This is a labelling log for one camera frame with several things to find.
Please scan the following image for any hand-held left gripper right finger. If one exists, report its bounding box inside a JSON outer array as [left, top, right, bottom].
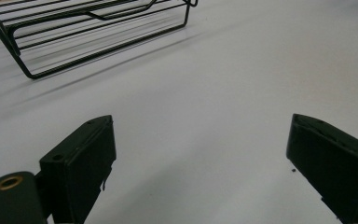
[[285, 113, 358, 224]]

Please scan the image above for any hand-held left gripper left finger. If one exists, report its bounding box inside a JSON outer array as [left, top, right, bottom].
[[35, 114, 117, 224]]

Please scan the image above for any black wire rack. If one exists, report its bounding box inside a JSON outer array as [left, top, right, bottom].
[[0, 0, 199, 80]]

